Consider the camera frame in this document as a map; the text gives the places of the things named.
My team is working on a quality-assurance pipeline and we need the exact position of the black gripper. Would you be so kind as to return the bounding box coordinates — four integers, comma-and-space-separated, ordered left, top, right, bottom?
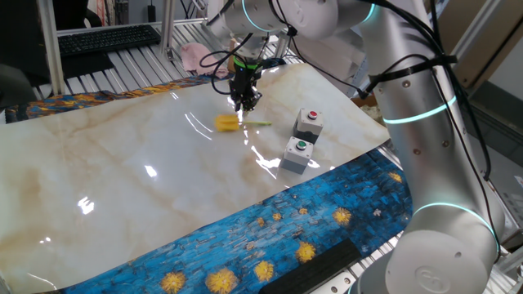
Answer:
228, 67, 263, 112

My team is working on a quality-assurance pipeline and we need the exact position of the yellow sponge brush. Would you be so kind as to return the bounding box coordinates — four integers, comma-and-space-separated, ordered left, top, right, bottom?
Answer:
214, 114, 273, 133

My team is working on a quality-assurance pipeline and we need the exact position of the red push button box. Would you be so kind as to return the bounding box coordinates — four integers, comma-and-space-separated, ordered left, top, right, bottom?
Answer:
292, 107, 324, 145

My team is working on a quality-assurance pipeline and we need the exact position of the pink fluffy cloth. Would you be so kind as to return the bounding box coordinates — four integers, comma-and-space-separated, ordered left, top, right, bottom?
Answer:
180, 42, 230, 79

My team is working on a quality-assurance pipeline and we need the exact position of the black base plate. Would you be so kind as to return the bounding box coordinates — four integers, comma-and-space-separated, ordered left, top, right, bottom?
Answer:
258, 238, 363, 294

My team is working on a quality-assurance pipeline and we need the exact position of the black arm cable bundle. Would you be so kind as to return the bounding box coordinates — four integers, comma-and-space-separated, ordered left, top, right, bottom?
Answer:
198, 0, 491, 183

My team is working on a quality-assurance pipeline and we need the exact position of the glossy marble pattern sheet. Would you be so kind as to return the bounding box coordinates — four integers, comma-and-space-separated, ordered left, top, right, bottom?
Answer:
0, 63, 391, 293

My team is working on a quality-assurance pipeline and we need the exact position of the green push button box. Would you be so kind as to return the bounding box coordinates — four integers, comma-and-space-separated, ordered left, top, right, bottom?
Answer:
279, 136, 315, 176

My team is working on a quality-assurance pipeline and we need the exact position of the aluminium frame post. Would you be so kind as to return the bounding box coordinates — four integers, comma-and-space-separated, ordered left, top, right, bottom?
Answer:
35, 0, 67, 97
449, 0, 516, 62
159, 0, 177, 60

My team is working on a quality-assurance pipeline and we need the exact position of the black flat pad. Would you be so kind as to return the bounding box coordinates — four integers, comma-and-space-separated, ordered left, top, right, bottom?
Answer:
60, 51, 116, 81

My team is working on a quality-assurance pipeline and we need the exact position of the large brown cardboard box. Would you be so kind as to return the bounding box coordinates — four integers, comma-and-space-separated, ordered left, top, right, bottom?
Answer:
449, 0, 523, 89

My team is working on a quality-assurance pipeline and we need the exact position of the black computer monitor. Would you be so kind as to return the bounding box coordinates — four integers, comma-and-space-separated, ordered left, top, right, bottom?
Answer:
0, 0, 52, 89

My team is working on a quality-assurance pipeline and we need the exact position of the blue starry painting cloth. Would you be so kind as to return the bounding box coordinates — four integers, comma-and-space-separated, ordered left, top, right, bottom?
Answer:
3, 73, 416, 294

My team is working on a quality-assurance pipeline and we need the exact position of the black computer keyboard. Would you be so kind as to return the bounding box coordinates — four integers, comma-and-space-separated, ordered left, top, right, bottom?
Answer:
56, 24, 163, 57

